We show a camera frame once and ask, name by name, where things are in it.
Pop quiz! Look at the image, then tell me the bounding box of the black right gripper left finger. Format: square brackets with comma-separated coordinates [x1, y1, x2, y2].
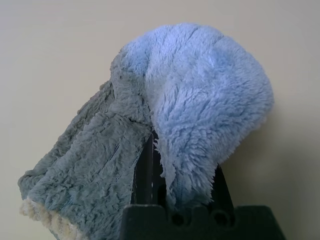
[129, 131, 167, 206]

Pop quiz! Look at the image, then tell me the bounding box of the blue grey fluffy rag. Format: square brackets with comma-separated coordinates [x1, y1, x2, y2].
[17, 22, 276, 240]

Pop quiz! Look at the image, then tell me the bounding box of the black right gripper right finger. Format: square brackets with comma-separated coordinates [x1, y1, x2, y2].
[212, 163, 235, 208]

